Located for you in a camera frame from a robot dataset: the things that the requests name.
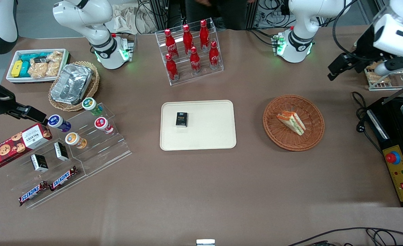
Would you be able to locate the small black white box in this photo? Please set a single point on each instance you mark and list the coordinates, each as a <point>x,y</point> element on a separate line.
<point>61,151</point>
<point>39,162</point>

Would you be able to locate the green lid cup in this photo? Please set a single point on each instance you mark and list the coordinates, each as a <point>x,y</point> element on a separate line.
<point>91,105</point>

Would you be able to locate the clear bag of crackers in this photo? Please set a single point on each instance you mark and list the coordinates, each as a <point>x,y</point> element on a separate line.
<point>55,65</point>
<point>39,70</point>

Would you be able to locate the blue lid cup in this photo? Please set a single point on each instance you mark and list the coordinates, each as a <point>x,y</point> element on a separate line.
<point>58,122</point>

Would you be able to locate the person in dark clothes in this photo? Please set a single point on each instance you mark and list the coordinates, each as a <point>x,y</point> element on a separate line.
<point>222,13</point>

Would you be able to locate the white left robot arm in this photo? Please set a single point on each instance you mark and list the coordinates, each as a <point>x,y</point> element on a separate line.
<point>302,20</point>

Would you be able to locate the red Walkers cookie box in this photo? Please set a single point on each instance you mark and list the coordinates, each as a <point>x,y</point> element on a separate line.
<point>13,147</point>

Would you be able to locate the teal snack box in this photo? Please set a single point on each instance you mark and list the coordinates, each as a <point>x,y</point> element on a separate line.
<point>25,69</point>
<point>34,56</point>

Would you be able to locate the clear acrylic bottle rack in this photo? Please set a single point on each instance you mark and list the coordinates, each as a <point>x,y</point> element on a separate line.
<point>218,66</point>

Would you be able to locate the clear acrylic stepped cup stand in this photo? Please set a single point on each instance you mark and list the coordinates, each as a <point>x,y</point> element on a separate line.
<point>105,150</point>

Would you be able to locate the white plastic crate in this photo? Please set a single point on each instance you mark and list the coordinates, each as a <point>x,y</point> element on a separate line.
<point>11,80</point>

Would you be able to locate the red lid cup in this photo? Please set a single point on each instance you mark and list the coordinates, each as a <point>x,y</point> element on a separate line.
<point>103,124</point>

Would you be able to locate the aluminium foil container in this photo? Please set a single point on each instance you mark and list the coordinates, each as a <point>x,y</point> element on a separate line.
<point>71,83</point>

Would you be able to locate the small white object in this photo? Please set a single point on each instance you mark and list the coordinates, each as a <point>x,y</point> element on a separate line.
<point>205,242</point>

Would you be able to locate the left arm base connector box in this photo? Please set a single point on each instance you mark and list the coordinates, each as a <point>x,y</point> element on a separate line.
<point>278,44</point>

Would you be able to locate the orange lid cup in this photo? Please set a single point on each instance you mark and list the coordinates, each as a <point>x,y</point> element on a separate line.
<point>75,140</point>

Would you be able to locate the Snickers bar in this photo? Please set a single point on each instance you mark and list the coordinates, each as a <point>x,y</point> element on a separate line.
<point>64,178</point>
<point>33,193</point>

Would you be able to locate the clear acrylic stepped snack stand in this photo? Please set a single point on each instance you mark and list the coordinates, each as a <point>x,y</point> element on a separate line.
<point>20,177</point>

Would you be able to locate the brown round wicker basket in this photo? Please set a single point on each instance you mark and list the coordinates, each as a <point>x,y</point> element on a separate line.
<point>310,102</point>

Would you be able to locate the red cola bottle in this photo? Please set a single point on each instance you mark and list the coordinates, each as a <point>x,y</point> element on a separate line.
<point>204,36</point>
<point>172,70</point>
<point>188,39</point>
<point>214,58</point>
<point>195,63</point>
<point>171,44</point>

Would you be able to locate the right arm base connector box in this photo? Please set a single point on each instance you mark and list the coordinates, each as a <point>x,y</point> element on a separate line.
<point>128,48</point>

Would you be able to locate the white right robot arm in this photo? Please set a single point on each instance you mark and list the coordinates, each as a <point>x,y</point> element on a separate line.
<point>85,15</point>

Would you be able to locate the black machine with yellow panel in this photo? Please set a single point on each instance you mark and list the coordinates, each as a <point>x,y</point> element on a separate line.
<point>401,174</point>

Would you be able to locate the grey metal bar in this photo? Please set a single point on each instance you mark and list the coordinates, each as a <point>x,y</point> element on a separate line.
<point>401,90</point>

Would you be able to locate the yellow snack box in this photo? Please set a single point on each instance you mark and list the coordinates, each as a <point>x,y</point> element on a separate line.
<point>16,69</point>

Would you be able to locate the triangle sandwich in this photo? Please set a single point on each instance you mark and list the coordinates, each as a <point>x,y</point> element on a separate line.
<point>292,123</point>

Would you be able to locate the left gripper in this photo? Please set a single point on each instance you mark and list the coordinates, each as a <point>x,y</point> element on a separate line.
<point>362,50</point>

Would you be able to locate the bagged pastry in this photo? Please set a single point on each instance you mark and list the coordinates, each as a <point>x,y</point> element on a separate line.
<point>377,78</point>

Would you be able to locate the light tan wicker basket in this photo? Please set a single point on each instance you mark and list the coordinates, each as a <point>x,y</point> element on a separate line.
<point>93,85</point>

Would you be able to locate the crumpled beige cloth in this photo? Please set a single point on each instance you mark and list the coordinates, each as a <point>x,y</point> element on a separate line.
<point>126,18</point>

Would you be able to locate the beige plastic tray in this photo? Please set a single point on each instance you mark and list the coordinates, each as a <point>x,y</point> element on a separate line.
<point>211,130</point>

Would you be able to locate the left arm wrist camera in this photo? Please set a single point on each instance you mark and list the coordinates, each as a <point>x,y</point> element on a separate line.
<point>401,63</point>

